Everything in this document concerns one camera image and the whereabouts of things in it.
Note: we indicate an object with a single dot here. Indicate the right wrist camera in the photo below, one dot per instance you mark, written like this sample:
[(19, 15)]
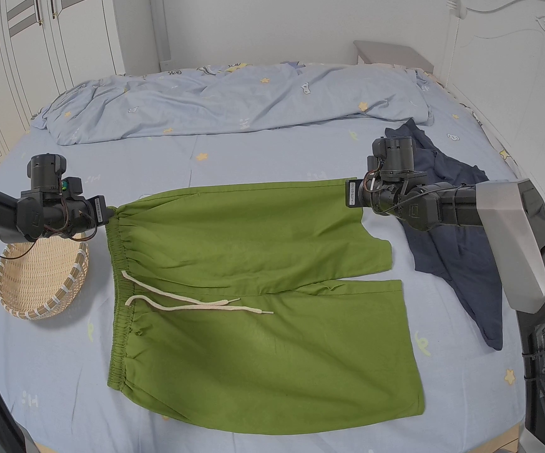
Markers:
[(372, 165)]

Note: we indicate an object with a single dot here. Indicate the green shorts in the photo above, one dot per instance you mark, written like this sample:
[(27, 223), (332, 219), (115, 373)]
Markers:
[(253, 347)]

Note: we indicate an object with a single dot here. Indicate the pale blue quilt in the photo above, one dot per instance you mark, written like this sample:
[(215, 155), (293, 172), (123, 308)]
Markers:
[(234, 102)]

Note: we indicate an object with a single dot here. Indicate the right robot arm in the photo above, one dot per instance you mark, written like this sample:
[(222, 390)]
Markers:
[(508, 234)]

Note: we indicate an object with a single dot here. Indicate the white wall pipe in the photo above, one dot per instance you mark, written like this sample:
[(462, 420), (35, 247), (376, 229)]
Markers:
[(159, 17)]

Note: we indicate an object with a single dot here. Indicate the round woven basket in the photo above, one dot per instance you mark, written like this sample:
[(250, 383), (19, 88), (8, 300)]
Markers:
[(41, 276)]

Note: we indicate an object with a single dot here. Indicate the grey bedside table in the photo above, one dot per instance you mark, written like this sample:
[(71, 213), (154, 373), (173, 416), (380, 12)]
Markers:
[(390, 52)]

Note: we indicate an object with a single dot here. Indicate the white wardrobe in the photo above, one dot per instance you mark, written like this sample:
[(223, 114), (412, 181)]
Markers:
[(27, 64)]

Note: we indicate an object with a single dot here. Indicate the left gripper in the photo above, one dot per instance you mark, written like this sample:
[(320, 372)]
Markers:
[(72, 215)]

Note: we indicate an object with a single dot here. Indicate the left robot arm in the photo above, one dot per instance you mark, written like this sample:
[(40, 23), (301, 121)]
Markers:
[(27, 217)]

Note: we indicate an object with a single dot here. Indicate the dark blue garment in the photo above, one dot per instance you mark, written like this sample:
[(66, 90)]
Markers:
[(465, 262)]

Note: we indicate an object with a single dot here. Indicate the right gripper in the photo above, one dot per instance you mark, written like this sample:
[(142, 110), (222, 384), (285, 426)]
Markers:
[(371, 196)]

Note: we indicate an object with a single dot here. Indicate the bed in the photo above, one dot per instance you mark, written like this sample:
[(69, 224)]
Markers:
[(263, 163)]

